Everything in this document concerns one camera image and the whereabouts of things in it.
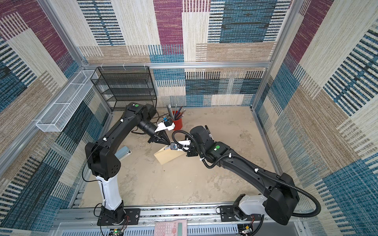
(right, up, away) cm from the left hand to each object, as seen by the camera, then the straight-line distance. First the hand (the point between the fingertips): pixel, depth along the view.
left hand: (169, 143), depth 76 cm
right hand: (+9, +1, +2) cm, 9 cm away
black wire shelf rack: (-40, +37, +32) cm, 63 cm away
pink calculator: (+3, -39, -6) cm, 39 cm away
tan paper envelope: (-3, -7, +2) cm, 7 cm away
